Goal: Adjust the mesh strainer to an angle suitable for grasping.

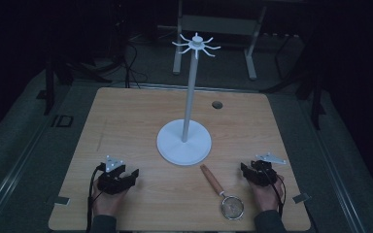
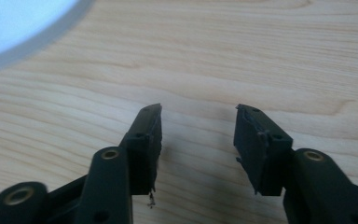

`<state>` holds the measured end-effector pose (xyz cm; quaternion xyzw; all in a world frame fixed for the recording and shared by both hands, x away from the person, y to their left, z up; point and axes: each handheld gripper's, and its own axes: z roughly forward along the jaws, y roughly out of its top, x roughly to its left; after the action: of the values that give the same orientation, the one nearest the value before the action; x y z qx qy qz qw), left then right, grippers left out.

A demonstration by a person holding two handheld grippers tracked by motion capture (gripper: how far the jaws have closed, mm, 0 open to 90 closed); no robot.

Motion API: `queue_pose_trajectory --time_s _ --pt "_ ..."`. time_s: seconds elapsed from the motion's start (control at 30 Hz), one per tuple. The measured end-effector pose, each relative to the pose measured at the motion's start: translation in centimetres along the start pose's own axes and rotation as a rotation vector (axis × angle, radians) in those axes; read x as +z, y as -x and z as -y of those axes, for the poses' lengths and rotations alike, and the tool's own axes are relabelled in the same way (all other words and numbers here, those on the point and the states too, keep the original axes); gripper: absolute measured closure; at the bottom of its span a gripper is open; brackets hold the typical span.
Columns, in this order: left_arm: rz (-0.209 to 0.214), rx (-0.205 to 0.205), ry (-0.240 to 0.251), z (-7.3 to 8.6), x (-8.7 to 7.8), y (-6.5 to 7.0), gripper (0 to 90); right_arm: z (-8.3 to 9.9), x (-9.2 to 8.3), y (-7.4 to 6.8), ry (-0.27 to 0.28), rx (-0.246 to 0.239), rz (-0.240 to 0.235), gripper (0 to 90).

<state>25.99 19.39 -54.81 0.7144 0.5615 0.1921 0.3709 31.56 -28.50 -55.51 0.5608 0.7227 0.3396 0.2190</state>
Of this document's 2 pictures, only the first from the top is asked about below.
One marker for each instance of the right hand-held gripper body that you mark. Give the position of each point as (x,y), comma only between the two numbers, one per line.
(263,176)

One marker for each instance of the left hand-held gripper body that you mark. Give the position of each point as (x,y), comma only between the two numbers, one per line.
(110,183)

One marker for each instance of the white hook stand rack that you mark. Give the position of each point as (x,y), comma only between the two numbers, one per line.
(184,149)

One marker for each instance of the person's left hand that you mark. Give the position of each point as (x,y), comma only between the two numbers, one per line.
(108,202)

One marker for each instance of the person's right hand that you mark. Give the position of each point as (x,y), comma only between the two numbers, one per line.
(267,197)

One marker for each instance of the grey tape piece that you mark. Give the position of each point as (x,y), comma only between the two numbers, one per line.
(301,197)
(61,200)

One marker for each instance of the black tripod stand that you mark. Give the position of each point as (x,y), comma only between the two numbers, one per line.
(315,97)
(49,87)

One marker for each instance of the grey metal frame stand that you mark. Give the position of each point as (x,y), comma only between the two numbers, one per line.
(220,24)

